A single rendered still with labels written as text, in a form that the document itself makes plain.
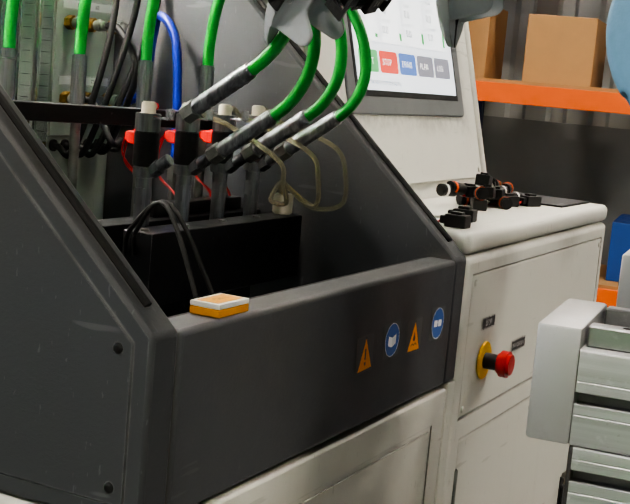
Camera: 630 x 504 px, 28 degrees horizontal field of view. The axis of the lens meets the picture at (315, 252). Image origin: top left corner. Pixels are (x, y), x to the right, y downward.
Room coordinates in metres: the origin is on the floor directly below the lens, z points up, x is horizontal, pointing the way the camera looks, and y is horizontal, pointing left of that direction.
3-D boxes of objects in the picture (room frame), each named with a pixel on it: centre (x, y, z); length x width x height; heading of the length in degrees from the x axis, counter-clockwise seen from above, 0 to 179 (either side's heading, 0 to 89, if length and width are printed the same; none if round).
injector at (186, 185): (1.44, 0.15, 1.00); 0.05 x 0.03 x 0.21; 63
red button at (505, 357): (1.65, -0.26, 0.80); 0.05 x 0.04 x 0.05; 153
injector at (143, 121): (1.37, 0.18, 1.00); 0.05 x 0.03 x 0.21; 63
